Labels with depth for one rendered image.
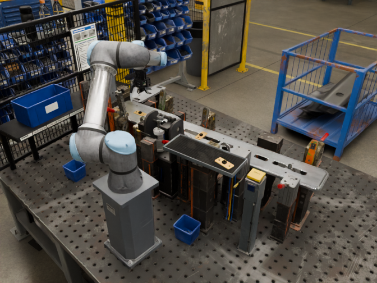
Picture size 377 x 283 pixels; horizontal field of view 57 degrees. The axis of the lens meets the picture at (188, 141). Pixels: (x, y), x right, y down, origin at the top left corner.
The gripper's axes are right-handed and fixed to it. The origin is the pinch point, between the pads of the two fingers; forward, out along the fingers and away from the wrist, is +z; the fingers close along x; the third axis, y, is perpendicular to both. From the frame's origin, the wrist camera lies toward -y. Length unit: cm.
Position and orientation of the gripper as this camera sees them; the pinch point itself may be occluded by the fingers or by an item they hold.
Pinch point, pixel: (138, 97)
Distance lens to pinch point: 221.6
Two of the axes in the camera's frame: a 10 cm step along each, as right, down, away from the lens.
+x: 5.7, -4.4, 6.9
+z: -0.1, 8.4, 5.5
